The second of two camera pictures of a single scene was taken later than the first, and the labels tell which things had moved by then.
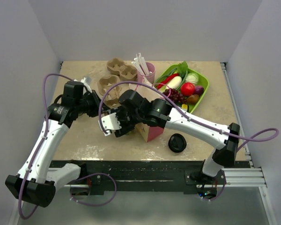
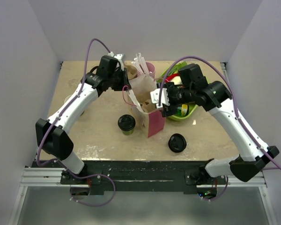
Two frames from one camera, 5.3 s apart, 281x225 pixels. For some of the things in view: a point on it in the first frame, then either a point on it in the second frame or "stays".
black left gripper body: [89, 104] -> [118, 80]
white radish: [174, 83] stays
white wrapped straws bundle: [139, 62] stays
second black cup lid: [177, 143] stays
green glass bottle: [184, 107] stays
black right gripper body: [127, 120] -> [178, 96]
